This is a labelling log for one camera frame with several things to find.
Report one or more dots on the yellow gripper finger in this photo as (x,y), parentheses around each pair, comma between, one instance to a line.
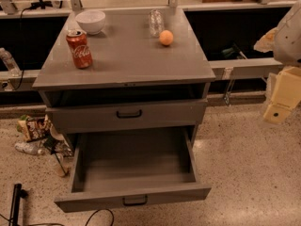
(266,42)
(285,97)

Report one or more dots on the orange fruit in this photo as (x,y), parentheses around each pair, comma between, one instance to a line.
(166,37)

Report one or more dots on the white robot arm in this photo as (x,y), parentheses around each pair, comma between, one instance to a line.
(285,43)

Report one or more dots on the grey drawer cabinet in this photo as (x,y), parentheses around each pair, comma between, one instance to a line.
(129,66)

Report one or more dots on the open grey bottom drawer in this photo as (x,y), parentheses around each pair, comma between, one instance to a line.
(132,168)

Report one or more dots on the closed grey upper drawer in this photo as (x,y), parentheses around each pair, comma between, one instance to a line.
(97,118)

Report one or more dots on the clear plastic bottle on cabinet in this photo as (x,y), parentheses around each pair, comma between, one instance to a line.
(156,23)

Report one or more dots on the white ceramic bowl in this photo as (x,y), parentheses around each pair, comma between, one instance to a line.
(91,21)

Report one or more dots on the red Coca-Cola can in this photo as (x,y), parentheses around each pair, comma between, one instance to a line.
(77,41)

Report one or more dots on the brown snack bag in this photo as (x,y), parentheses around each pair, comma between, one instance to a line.
(33,128)

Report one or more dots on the clear bottle on floor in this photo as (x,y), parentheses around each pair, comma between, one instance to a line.
(28,148)

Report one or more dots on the black stand on floor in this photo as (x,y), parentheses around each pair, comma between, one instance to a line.
(18,194)

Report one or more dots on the green bottle behind rail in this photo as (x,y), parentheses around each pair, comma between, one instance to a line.
(230,53)

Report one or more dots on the clear bottle at left rail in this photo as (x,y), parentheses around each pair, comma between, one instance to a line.
(10,63)

